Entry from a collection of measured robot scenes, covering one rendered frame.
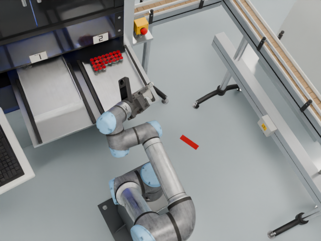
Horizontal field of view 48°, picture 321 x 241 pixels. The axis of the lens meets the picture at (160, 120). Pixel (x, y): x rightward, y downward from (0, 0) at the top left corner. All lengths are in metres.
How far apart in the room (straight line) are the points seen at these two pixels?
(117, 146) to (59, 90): 0.70
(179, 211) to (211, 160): 1.56
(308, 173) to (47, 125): 1.58
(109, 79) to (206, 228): 1.30
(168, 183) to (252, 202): 1.55
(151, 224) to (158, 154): 0.27
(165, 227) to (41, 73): 1.17
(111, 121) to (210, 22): 2.40
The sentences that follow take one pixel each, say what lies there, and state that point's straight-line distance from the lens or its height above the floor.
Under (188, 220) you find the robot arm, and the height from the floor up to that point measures 1.32.
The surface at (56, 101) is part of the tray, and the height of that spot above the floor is 0.88.
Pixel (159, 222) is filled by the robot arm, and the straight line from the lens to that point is 1.28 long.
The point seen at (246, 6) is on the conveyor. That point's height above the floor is 0.93.
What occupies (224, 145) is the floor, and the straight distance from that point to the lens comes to 2.90.
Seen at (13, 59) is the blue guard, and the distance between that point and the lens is 1.94.
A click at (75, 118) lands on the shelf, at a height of 0.88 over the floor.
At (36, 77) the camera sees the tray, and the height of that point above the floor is 0.88.
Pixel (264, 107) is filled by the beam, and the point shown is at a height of 0.55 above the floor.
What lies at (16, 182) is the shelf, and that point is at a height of 0.80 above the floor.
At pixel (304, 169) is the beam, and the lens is 2.43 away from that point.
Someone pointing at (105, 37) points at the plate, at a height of 1.02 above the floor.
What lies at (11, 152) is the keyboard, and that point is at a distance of 1.95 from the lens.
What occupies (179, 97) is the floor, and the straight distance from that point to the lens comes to 3.02.
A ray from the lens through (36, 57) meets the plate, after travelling 1.97.
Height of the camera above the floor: 2.57
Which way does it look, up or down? 63 degrees down
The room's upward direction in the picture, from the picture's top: 13 degrees clockwise
